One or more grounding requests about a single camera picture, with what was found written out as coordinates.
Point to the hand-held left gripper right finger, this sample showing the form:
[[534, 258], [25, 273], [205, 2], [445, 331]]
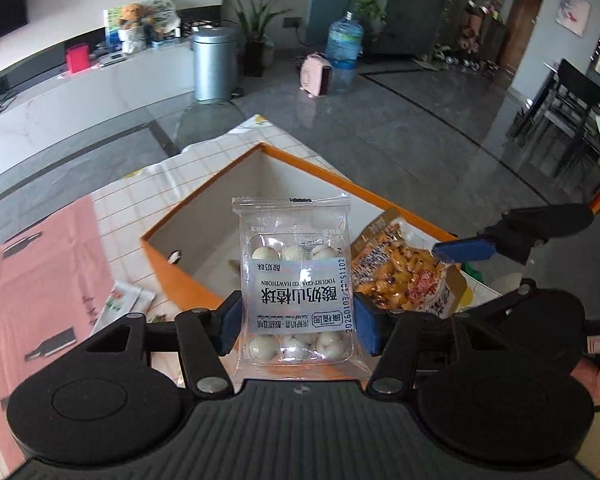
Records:
[[367, 327]]

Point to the orange cardboard box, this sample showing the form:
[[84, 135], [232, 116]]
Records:
[[205, 220]]

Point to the potted long leaf plant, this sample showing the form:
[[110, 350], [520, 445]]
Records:
[[255, 25]]

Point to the cluttered shoe shelf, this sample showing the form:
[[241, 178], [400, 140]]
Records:
[[480, 25]]

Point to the wooden door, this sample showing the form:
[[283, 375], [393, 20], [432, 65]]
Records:
[[524, 25]]

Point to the pink bottle print mat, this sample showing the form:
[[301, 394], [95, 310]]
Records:
[[30, 280]]

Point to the red cube box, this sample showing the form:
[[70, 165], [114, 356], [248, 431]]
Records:
[[77, 59]]

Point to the blue water jug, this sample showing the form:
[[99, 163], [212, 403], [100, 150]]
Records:
[[345, 42]]

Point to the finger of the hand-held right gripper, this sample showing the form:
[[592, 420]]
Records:
[[555, 315], [465, 250]]

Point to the round hand fan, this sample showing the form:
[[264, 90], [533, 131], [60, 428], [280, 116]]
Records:
[[164, 17]]

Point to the framed wall picture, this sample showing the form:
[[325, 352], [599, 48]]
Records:
[[574, 11]]

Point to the white and green snack packet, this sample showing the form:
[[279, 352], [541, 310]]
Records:
[[122, 305]]

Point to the black dining chair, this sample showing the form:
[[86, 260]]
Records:
[[565, 105]]

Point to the peanut snack packet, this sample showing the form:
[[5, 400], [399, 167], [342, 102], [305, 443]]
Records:
[[405, 270]]

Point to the white flat scale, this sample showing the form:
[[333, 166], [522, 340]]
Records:
[[111, 59]]

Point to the pink small heater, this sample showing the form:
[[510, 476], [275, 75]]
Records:
[[316, 76]]

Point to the teddy bear bouquet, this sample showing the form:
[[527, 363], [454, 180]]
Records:
[[130, 27]]

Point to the silver trash can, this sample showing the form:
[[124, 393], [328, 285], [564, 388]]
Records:
[[216, 65]]

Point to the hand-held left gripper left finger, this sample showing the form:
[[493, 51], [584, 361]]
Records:
[[228, 327]]

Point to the clear pack of white balls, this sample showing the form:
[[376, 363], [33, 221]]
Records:
[[295, 280]]

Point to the white television cabinet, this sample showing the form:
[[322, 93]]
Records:
[[80, 105]]

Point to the dark grey cabinet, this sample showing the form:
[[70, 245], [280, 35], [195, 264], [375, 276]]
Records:
[[412, 15]]

